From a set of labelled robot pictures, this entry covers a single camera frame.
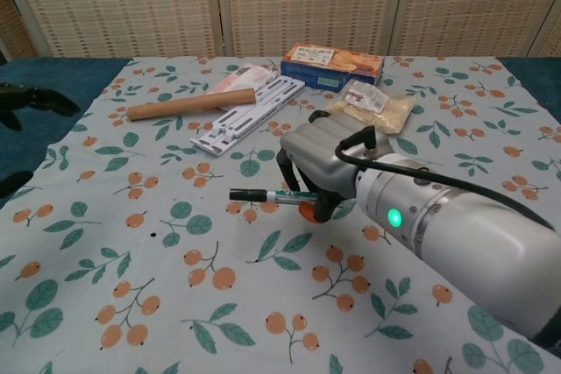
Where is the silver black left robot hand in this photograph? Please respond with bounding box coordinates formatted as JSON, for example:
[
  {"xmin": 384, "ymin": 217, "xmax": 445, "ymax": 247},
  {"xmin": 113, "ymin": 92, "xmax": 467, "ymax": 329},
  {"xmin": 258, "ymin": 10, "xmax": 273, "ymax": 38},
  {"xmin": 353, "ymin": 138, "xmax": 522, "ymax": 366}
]
[{"xmin": 0, "ymin": 81, "xmax": 82, "ymax": 200}]

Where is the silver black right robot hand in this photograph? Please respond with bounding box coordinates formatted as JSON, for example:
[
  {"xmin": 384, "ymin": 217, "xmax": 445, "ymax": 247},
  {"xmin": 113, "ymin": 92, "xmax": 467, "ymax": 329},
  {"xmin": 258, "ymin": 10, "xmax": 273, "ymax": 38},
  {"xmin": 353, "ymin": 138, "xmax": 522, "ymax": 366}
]
[{"xmin": 276, "ymin": 109, "xmax": 394, "ymax": 224}]

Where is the white green marker pen body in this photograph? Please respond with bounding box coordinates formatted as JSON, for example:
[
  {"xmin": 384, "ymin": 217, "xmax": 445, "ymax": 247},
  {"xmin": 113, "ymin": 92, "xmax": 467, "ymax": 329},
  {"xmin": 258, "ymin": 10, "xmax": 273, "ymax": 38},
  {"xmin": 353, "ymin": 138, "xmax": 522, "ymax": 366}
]
[{"xmin": 264, "ymin": 188, "xmax": 317, "ymax": 209}]

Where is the small clear labelled snack packet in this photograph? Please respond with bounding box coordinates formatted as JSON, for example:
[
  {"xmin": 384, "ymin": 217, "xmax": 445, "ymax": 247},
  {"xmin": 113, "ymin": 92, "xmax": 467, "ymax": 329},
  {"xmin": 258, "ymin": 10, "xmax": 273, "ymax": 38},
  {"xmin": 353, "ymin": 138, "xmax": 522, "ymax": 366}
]
[{"xmin": 341, "ymin": 79, "xmax": 390, "ymax": 113}]

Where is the white plastic folding stand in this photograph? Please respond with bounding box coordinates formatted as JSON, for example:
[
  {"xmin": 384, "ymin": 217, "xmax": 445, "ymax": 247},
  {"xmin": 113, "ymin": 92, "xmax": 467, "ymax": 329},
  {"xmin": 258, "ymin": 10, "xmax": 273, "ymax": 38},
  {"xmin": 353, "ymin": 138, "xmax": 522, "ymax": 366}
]
[{"xmin": 189, "ymin": 75, "xmax": 306, "ymax": 159}]

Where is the clear bag of beige snacks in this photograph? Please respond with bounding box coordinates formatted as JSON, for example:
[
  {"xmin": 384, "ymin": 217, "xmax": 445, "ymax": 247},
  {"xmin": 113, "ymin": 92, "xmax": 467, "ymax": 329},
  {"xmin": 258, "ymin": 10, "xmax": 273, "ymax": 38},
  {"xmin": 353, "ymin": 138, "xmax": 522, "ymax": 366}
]
[{"xmin": 323, "ymin": 92, "xmax": 415, "ymax": 136}]

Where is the orange blue cracker box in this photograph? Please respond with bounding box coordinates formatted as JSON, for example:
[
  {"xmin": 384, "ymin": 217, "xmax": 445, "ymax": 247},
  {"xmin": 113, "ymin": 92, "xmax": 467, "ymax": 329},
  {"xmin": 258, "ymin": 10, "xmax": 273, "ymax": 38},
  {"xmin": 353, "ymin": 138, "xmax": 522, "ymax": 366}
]
[{"xmin": 279, "ymin": 43, "xmax": 387, "ymax": 89}]

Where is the pink white snack packet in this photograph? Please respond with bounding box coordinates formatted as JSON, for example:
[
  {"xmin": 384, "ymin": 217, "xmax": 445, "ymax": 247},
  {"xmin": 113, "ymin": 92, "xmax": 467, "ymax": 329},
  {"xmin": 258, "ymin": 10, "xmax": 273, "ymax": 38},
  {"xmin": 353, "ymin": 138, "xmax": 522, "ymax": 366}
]
[{"xmin": 205, "ymin": 62, "xmax": 281, "ymax": 96}]

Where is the wooden rolling pin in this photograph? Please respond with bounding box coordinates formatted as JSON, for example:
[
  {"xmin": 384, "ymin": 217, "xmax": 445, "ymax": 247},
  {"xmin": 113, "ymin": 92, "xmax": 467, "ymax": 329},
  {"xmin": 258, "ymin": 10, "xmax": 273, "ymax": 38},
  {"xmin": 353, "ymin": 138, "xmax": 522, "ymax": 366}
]
[{"xmin": 125, "ymin": 88, "xmax": 258, "ymax": 123}]

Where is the floral fruit print tablecloth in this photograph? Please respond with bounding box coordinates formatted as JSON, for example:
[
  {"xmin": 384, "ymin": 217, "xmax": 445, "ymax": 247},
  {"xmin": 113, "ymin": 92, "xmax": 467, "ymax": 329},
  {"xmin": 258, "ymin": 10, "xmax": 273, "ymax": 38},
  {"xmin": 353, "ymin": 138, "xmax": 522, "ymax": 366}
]
[{"xmin": 0, "ymin": 54, "xmax": 561, "ymax": 374}]

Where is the black right hand cable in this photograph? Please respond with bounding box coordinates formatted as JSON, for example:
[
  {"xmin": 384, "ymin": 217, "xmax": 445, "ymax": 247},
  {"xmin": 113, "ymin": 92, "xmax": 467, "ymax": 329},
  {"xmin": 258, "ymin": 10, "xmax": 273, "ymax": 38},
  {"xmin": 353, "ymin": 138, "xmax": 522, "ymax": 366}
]
[{"xmin": 334, "ymin": 125, "xmax": 561, "ymax": 234}]

